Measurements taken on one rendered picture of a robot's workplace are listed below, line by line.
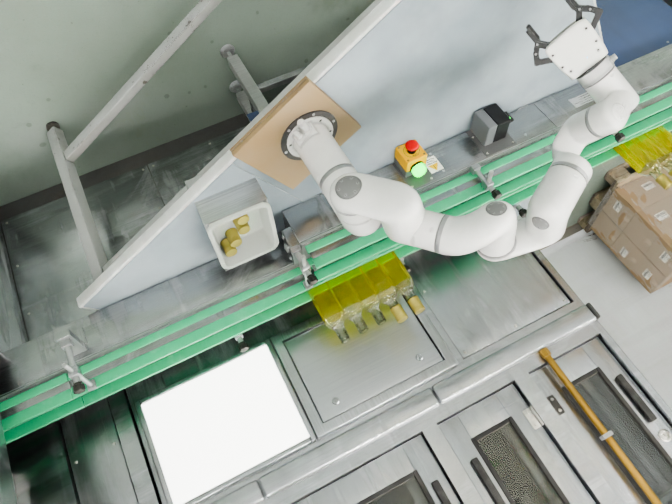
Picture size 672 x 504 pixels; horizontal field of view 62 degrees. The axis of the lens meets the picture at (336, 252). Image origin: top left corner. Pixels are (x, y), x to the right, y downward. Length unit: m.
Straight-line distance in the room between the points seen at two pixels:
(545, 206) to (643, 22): 1.35
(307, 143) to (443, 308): 0.76
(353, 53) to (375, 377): 0.91
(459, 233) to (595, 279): 4.52
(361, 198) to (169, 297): 0.74
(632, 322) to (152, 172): 4.40
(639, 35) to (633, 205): 3.00
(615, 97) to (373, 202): 0.58
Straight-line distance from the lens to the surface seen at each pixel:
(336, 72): 1.37
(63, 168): 2.02
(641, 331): 5.56
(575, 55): 1.40
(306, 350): 1.73
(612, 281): 5.69
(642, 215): 5.23
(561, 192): 1.23
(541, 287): 1.94
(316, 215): 1.61
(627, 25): 2.41
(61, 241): 2.18
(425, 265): 1.90
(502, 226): 1.16
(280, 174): 1.48
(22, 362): 1.76
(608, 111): 1.35
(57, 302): 2.06
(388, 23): 1.37
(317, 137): 1.36
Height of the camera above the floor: 1.68
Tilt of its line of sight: 28 degrees down
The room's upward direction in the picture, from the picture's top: 149 degrees clockwise
